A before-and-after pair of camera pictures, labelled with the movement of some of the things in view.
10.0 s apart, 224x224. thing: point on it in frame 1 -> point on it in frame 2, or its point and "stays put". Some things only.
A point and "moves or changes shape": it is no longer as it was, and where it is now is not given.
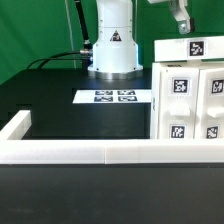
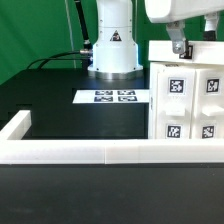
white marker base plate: (95, 96) stays put
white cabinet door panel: (209, 110) moves or changes shape
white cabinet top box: (189, 49) moves or changes shape
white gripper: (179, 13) -> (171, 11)
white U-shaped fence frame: (15, 150) stays put
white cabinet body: (187, 101) stays put
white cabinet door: (177, 102) stays put
